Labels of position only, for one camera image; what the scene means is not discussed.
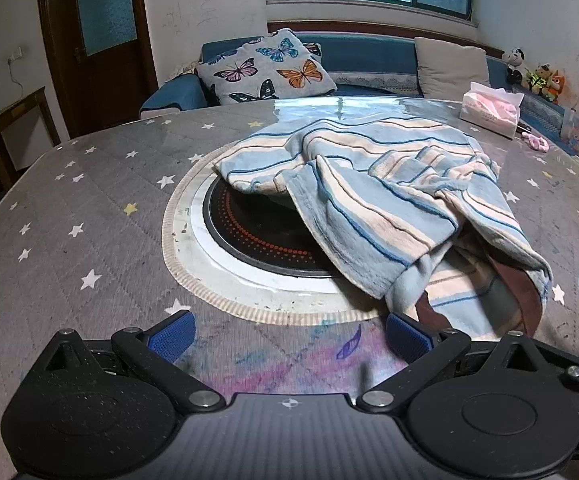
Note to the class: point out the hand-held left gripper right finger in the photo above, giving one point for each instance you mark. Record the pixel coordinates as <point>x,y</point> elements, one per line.
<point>409,336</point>

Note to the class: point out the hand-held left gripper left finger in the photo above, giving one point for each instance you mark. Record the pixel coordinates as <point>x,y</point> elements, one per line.
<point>172,337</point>

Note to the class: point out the orange plush toy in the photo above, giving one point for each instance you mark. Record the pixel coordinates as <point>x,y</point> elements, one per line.
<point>555,87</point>

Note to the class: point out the grey star-print tablecloth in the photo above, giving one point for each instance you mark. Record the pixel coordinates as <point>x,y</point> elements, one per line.
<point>94,210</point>

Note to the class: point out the yellow plush toy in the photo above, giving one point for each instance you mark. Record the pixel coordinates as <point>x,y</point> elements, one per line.
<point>537,80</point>

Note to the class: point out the wooden side table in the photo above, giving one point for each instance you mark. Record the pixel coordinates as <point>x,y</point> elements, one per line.
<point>14,110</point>

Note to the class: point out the dark wooden door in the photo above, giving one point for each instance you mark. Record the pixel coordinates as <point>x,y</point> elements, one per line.
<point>109,90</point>

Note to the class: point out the blue sofa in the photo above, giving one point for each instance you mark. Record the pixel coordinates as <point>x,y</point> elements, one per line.
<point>369,57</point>

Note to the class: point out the black round induction cooktop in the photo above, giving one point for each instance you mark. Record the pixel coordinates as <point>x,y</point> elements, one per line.
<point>249,242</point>

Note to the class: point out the panda plush toy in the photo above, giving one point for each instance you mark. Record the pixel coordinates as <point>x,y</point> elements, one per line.
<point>514,65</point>

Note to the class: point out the white wall socket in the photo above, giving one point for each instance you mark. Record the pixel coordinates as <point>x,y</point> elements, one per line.
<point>15,55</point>

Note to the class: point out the blue cream striped garment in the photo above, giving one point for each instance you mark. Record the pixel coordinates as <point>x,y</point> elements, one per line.
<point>369,200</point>

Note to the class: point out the butterfly print cushion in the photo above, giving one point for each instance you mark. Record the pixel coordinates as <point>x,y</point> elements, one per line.
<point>269,70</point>

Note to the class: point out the beige cushion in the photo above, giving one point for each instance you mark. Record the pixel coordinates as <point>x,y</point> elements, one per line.
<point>449,67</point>

